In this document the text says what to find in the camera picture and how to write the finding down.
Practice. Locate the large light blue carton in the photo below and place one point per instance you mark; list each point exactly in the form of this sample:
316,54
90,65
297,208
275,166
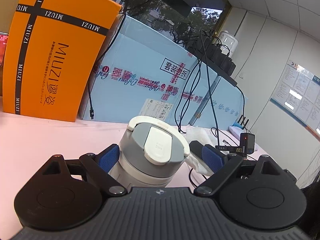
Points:
143,72

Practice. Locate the grey white lidded container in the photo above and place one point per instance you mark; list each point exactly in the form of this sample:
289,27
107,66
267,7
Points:
151,152

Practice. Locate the white cleaning cloth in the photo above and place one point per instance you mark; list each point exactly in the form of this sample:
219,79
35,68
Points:
198,137

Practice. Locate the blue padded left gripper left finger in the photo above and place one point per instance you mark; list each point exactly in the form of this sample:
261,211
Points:
97,167

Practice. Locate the black power strip with chargers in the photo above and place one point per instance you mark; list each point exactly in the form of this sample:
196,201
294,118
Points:
210,50

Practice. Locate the wall notice board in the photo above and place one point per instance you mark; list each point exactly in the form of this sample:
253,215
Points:
297,94

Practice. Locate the black device on stand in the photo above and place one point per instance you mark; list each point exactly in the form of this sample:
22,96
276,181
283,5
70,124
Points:
246,147

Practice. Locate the phone with red screen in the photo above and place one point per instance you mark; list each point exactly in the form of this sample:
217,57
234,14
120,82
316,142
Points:
3,45

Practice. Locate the orange MIUZI box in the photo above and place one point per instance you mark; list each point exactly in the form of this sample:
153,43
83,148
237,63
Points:
51,50

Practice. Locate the black handheld left gripper right finger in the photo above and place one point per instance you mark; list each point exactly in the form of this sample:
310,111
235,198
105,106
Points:
199,151

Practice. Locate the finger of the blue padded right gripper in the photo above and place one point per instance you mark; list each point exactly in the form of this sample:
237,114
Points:
224,168

